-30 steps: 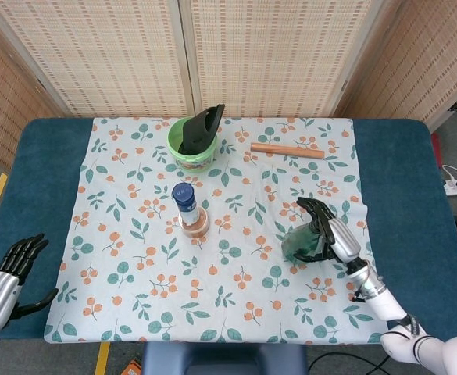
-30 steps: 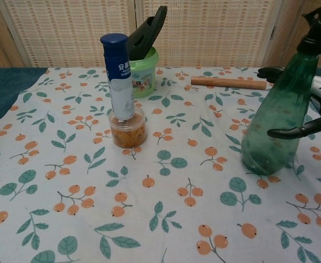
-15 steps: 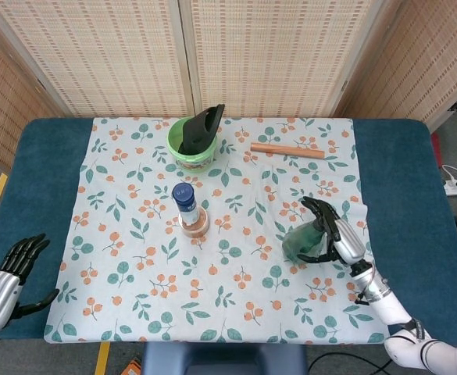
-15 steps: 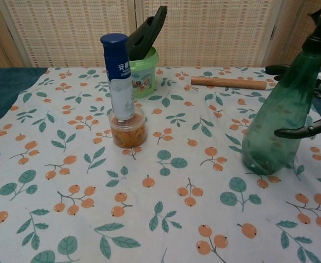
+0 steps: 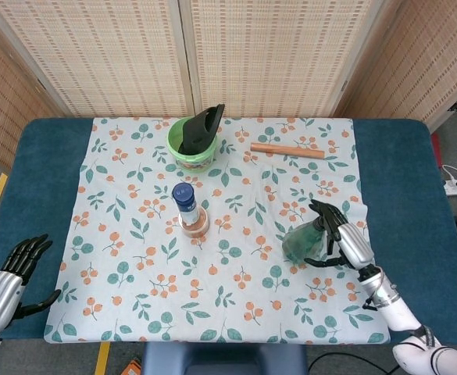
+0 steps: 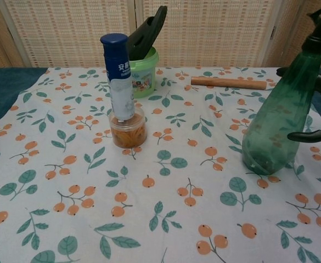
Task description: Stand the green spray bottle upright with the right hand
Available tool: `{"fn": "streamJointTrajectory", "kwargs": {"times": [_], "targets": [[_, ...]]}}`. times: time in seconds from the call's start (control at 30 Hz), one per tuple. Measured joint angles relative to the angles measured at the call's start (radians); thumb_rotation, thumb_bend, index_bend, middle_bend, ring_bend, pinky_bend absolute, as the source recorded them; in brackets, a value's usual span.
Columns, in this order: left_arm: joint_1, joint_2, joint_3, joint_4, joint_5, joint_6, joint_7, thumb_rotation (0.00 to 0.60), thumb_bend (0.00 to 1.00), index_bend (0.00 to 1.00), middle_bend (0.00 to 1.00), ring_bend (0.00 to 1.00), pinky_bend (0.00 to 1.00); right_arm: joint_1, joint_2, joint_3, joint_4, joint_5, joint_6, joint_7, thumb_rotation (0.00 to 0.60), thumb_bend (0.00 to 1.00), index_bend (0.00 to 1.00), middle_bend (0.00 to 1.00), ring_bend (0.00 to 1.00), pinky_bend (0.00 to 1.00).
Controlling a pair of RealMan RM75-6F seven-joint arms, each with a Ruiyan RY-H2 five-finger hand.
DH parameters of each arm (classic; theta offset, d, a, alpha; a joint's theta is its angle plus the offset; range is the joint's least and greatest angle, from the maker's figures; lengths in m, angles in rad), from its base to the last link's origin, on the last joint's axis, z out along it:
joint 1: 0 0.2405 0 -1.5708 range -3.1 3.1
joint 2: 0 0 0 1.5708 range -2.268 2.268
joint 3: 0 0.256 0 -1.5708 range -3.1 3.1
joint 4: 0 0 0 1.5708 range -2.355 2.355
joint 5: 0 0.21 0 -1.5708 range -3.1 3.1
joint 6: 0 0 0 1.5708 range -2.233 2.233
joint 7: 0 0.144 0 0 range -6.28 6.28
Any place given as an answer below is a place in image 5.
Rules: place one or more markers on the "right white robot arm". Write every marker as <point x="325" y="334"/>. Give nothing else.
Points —
<point x="400" y="312"/>

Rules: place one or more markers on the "wooden rolling stick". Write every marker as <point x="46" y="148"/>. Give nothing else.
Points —
<point x="286" y="151"/>

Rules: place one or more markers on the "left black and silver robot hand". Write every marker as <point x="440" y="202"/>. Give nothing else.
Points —
<point x="1" y="297"/>

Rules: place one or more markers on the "blue white spray can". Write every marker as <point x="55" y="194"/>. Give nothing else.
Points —
<point x="184" y="195"/>

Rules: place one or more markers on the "orange packet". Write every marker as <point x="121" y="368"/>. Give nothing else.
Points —
<point x="131" y="369"/>

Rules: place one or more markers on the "light green plastic bucket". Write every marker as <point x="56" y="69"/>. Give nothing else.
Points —
<point x="197" y="162"/>

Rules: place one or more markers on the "woven bamboo screen panel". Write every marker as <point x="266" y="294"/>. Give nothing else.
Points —
<point x="427" y="58"/>
<point x="115" y="51"/>
<point x="1" y="97"/>
<point x="271" y="51"/>

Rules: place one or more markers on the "floral leaf and fruit tablecloth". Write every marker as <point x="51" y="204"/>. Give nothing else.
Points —
<point x="228" y="242"/>

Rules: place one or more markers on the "green plastic spray bottle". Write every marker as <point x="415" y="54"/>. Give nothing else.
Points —
<point x="302" y="242"/>

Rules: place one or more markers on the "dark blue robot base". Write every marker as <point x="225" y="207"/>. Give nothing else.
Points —
<point x="224" y="361"/>

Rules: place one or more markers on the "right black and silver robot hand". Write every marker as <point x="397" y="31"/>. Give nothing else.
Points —
<point x="353" y="242"/>

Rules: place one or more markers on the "blue covered table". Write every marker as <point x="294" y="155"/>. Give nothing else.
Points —
<point x="400" y="176"/>

